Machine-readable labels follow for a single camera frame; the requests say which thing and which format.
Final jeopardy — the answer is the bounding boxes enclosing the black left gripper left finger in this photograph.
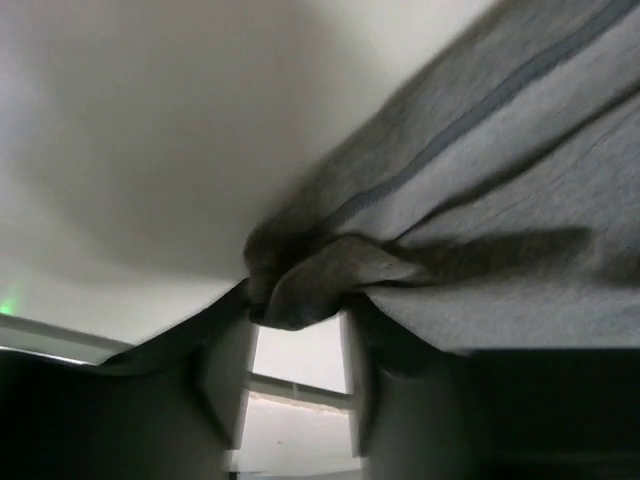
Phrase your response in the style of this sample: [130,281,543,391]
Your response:
[98,282,255,479]

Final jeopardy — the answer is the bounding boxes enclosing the grey shorts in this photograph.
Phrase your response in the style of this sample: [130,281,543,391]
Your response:
[244,1,639,350]

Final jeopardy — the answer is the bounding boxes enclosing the aluminium table edge rail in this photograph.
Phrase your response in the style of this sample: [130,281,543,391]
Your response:
[1,314,352,411]

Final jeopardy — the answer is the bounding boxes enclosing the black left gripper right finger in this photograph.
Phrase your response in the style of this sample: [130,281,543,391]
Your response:
[342,299,470,480]

